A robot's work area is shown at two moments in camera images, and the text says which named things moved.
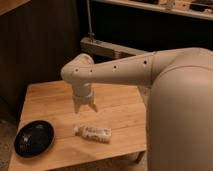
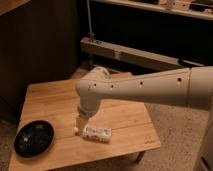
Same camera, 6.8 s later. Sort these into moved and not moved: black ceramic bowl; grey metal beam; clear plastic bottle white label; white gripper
Moved: white gripper
Not moved: black ceramic bowl; clear plastic bottle white label; grey metal beam
